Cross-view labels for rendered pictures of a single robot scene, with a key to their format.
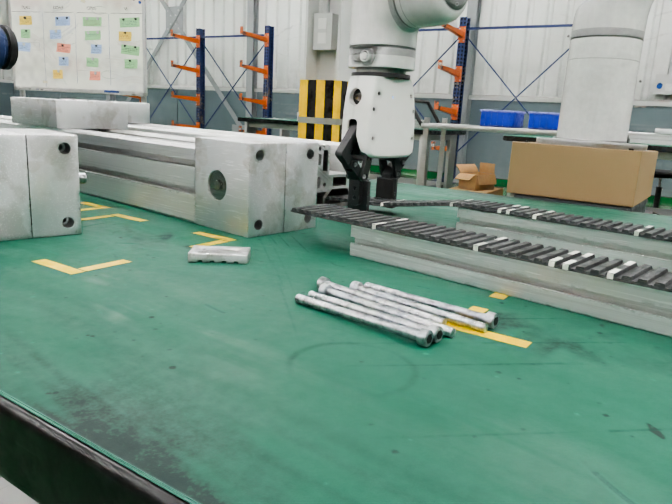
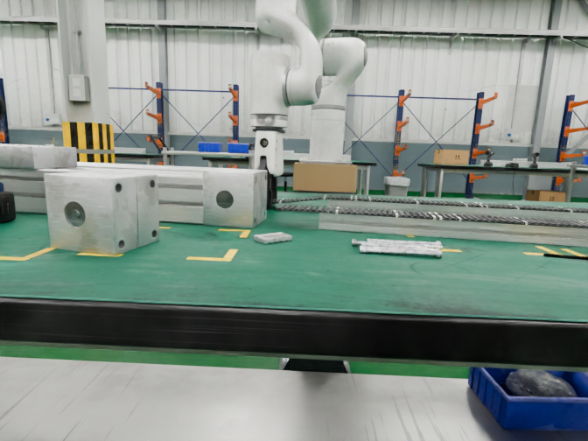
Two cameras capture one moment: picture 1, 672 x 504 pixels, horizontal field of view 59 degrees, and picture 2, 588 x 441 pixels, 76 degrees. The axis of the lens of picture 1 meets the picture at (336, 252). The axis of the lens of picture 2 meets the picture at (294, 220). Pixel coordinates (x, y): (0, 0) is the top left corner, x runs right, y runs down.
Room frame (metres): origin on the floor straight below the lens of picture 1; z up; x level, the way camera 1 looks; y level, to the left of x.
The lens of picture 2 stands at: (0.02, 0.37, 0.91)
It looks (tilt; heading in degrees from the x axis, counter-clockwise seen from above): 11 degrees down; 328
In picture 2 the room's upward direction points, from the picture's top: 2 degrees clockwise
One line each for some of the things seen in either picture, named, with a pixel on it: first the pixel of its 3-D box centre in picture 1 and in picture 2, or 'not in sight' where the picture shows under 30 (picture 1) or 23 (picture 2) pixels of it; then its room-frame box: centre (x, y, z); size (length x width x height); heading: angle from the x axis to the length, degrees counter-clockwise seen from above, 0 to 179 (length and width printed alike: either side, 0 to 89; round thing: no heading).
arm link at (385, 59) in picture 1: (380, 61); (269, 122); (0.79, -0.04, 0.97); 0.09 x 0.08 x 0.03; 139
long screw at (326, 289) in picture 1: (382, 309); (398, 248); (0.37, -0.03, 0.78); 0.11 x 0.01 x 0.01; 50
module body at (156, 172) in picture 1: (70, 153); (24, 187); (0.95, 0.43, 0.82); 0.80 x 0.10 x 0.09; 49
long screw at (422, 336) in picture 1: (357, 316); (400, 252); (0.36, -0.02, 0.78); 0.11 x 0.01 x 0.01; 49
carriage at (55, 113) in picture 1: (69, 121); (21, 163); (0.95, 0.43, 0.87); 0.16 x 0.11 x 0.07; 49
